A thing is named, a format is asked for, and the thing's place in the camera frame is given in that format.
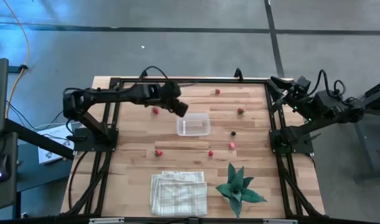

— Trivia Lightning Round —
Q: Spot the black diagonal beam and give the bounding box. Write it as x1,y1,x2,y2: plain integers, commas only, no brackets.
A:
4,118,75,161

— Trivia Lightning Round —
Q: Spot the black aluminium table frame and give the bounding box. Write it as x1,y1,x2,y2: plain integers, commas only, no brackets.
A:
61,77,327,218

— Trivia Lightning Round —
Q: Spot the clear plastic tupperware container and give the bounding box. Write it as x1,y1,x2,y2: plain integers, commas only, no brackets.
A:
176,113,211,137

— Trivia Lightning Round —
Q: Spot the grey metal bench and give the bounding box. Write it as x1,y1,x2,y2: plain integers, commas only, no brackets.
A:
353,77,380,183

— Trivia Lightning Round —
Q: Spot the white cardboard box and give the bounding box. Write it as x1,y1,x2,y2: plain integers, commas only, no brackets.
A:
37,123,76,165

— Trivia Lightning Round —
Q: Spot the yellow floor cable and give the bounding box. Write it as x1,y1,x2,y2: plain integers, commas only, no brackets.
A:
2,0,31,119

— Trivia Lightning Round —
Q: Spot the black floor cable clip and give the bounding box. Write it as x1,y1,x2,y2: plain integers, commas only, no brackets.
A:
8,63,29,75

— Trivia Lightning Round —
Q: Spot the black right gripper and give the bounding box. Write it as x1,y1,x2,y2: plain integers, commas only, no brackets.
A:
269,75,313,113

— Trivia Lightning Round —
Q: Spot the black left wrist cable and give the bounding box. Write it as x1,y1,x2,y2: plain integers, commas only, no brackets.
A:
139,65,198,88

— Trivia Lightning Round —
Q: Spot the silver rail bracket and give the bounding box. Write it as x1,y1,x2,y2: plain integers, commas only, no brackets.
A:
262,218,299,224
88,217,125,224

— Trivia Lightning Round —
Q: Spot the black computer mouse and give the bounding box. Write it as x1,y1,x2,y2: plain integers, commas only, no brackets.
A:
0,154,12,184

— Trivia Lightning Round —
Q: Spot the dark low table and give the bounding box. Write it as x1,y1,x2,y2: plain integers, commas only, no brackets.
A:
17,141,73,193

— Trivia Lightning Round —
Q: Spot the dark desk surface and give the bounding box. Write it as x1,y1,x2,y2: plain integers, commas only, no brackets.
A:
0,132,19,213

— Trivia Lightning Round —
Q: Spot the folded white checked towel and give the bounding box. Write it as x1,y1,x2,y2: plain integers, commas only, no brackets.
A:
149,170,208,217

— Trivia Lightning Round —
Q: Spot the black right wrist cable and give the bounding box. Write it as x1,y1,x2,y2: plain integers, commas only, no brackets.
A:
313,68,348,100

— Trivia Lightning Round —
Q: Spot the black metal rail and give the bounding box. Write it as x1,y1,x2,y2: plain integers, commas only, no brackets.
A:
0,214,380,224

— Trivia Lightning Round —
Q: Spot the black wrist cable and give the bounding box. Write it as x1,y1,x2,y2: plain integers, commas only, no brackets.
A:
139,65,198,88
313,68,348,100

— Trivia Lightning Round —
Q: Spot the thin black floor cable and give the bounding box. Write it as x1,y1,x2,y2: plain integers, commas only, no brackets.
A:
6,99,65,131

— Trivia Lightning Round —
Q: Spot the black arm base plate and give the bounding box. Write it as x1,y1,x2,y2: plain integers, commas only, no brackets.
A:
269,128,315,154
73,126,119,153

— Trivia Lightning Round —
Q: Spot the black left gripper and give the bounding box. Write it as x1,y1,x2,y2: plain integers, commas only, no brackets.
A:
167,98,190,118

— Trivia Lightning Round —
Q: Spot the green artificial potted plant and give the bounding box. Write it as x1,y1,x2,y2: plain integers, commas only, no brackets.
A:
215,162,267,219

